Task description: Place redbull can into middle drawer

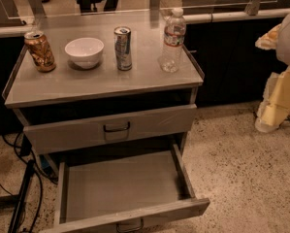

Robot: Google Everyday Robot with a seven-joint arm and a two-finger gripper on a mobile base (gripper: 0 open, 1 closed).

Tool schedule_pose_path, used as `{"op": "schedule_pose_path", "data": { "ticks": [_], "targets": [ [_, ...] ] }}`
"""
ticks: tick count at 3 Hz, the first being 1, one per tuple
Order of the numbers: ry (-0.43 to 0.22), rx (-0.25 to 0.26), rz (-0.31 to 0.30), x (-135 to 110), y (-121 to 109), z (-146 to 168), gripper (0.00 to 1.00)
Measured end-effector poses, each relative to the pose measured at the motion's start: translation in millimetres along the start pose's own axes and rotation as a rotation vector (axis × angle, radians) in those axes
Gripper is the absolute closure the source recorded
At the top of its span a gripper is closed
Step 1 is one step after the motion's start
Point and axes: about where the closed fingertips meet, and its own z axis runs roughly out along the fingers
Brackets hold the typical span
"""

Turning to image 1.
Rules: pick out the grey top drawer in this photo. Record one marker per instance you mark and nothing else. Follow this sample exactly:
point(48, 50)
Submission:
point(101, 130)

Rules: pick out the black drawer handle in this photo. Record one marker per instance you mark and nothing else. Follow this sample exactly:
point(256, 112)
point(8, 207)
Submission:
point(117, 127)
point(130, 226)

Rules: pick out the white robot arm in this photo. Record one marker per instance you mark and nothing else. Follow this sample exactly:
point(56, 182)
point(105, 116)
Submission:
point(275, 107)

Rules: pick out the black top drawer handle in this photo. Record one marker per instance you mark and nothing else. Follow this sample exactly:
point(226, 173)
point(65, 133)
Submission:
point(117, 127)

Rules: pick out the yellow taped gripper finger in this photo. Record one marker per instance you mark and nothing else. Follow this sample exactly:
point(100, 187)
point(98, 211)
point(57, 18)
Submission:
point(275, 107)

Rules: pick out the silver blue redbull can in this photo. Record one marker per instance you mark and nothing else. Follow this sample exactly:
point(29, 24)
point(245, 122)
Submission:
point(122, 41)

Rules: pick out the crumpled gold soda can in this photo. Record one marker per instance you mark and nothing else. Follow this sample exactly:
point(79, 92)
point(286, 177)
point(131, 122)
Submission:
point(39, 48)

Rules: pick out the white ceramic bowl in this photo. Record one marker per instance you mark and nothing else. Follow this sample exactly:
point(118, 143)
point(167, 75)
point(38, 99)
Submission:
point(84, 53)

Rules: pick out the black middle drawer handle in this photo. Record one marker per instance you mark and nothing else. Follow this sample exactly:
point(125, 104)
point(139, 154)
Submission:
point(130, 226)

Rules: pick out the grey metal drawer cabinet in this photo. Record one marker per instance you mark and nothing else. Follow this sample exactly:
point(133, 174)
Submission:
point(68, 93)

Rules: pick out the black metal stand leg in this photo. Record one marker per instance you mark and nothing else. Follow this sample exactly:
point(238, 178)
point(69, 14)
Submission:
point(18, 201)

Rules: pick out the clear plastic water bottle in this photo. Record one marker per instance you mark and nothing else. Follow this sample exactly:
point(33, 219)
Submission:
point(174, 33)

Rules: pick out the grey open middle drawer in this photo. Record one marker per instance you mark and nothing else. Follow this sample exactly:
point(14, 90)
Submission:
point(99, 188)

